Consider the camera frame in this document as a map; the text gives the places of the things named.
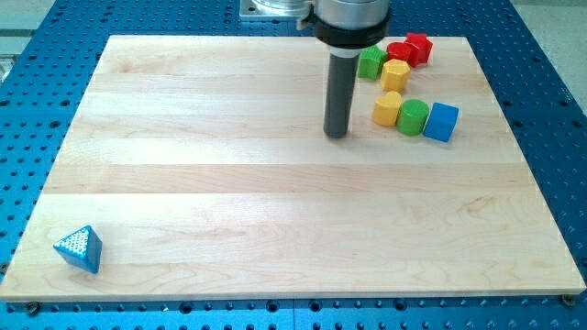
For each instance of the wooden board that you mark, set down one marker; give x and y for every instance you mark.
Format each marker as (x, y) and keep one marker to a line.
(202, 165)

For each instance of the yellow heart block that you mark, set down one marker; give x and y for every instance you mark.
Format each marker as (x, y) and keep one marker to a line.
(386, 109)

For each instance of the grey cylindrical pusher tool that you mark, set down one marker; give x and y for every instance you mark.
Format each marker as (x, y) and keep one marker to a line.
(341, 77)

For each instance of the green cylinder block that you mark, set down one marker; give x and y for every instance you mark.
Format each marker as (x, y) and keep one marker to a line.
(412, 118)

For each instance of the green house-shaped block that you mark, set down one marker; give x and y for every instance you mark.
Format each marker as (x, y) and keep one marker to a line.
(371, 62)

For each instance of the yellow hexagon block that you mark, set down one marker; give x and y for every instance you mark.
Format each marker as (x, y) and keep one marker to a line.
(394, 75)

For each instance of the red cylinder block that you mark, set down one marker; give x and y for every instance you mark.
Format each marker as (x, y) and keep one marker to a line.
(398, 51)

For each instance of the blue cube block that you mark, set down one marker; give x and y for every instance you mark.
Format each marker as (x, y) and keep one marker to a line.
(441, 122)

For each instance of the red star block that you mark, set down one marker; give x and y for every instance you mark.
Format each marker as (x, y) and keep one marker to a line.
(420, 48)

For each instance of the blue triangular block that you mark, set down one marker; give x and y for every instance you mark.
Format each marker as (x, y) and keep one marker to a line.
(81, 249)

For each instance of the blue perforated table plate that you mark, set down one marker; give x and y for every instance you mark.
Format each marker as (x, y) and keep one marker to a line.
(527, 51)

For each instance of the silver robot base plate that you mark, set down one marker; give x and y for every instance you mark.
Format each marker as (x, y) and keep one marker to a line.
(266, 10)

